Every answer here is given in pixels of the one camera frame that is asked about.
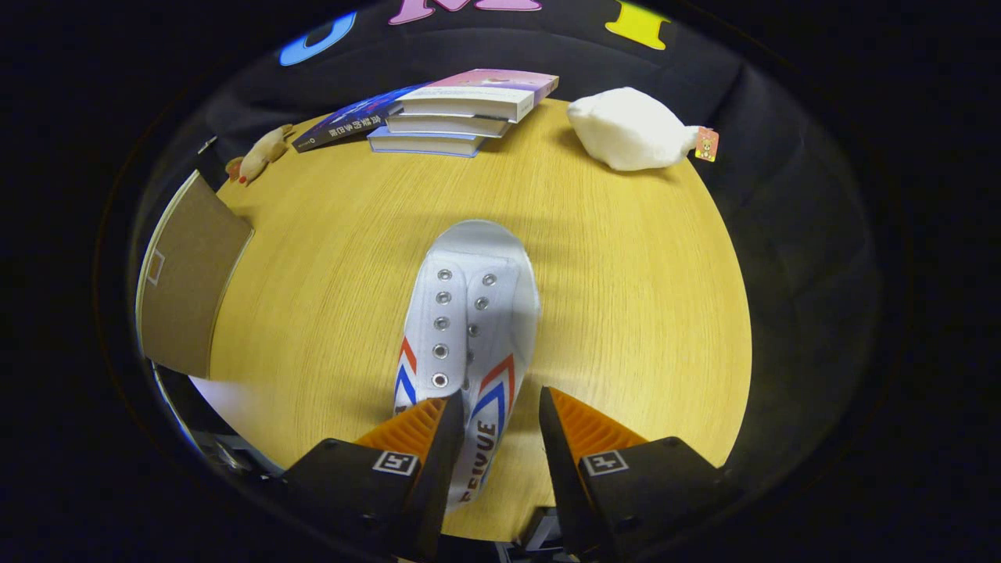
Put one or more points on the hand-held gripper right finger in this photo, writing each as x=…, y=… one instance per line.
x=563, y=469

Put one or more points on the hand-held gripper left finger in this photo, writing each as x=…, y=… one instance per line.
x=438, y=469

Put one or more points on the white striped canvas shoe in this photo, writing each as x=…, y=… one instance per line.
x=477, y=258

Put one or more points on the beige fabric storage box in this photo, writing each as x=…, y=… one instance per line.
x=188, y=274

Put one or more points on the black backdrop cloth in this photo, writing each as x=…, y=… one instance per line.
x=798, y=234

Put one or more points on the white plush toy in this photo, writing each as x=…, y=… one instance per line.
x=626, y=129

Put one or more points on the dark blue book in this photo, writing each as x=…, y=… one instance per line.
x=344, y=121

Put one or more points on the brown plush toy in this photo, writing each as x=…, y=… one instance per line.
x=262, y=152

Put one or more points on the pink book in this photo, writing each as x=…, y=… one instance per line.
x=469, y=100

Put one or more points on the silver clip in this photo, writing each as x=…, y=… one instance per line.
x=207, y=145

